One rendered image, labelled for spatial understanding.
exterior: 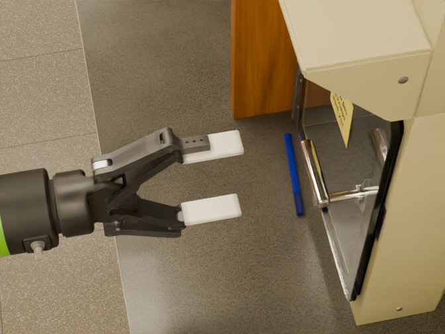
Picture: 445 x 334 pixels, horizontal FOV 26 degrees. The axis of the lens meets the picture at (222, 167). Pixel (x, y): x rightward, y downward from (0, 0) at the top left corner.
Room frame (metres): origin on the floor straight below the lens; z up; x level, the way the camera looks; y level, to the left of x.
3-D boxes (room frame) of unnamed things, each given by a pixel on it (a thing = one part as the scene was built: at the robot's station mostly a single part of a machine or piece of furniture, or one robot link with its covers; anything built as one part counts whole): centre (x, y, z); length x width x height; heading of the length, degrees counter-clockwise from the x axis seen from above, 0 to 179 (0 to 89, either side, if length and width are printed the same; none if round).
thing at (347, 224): (0.69, -0.14, 1.19); 0.30 x 0.01 x 0.40; 11
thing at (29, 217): (0.56, 0.22, 1.20); 0.12 x 0.06 x 0.09; 12
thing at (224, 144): (0.61, 0.01, 1.26); 0.07 x 0.03 x 0.01; 102
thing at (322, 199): (0.61, -0.12, 1.20); 0.10 x 0.05 x 0.03; 11
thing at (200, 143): (0.60, 0.04, 1.28); 0.05 x 0.01 x 0.03; 102
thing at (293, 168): (0.78, -0.11, 0.95); 0.14 x 0.01 x 0.01; 6
